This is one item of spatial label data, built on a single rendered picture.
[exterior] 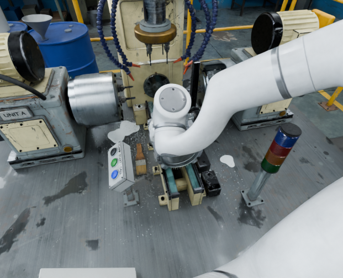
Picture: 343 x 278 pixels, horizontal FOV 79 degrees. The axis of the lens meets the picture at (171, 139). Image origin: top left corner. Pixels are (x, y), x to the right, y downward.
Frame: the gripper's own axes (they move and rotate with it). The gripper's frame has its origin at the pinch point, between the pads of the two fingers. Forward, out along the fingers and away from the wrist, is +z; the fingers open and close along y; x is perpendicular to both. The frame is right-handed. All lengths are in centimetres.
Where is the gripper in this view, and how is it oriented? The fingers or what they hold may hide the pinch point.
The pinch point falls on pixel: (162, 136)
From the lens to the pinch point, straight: 76.3
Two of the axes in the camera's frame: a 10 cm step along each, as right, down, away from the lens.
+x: -1.9, -9.6, 2.2
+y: 9.7, -1.6, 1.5
